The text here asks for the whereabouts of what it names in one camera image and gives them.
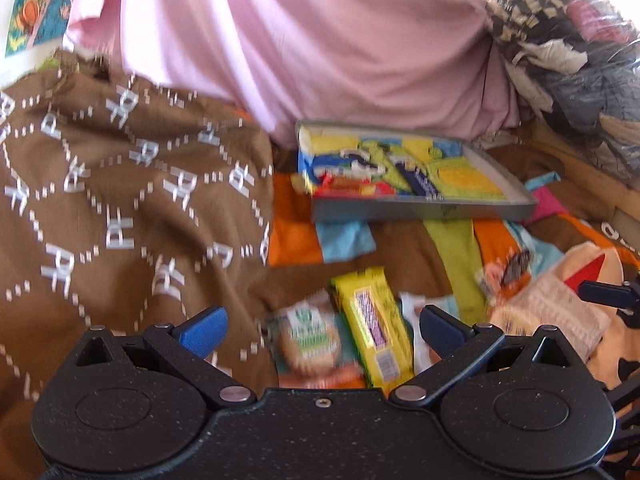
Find sausage packet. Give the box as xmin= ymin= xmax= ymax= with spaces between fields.
xmin=399 ymin=292 xmax=459 ymax=375

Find pink bedsheet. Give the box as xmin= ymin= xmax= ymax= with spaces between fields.
xmin=66 ymin=0 xmax=520 ymax=145

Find colourful patterned cloth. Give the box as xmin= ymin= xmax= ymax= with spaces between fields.
xmin=6 ymin=0 xmax=70 ymax=56

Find dried fish packet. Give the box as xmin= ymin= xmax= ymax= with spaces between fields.
xmin=475 ymin=248 xmax=533 ymax=306

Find colourful patchwork blanket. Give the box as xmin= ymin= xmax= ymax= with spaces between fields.
xmin=247 ymin=144 xmax=639 ymax=325

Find plastic bag of clothes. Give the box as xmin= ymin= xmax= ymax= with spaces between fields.
xmin=484 ymin=0 xmax=639 ymax=180

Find blue snack packet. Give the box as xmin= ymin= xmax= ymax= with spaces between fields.
xmin=387 ymin=154 xmax=442 ymax=200

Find yellow wafer packet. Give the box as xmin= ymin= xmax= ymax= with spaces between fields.
xmin=330 ymin=266 xmax=413 ymax=396

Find round biscuit packet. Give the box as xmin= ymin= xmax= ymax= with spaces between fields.
xmin=259 ymin=289 xmax=367 ymax=389

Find red tofu snack packet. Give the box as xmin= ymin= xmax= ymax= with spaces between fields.
xmin=290 ymin=174 xmax=397 ymax=200

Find grey tray with cartoon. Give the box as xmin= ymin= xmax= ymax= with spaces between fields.
xmin=296 ymin=120 xmax=538 ymax=222

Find brown PF patterned bag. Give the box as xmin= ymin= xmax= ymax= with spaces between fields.
xmin=1 ymin=51 xmax=274 ymax=479

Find white large snack packet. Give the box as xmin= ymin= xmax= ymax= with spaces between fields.
xmin=489 ymin=242 xmax=624 ymax=361

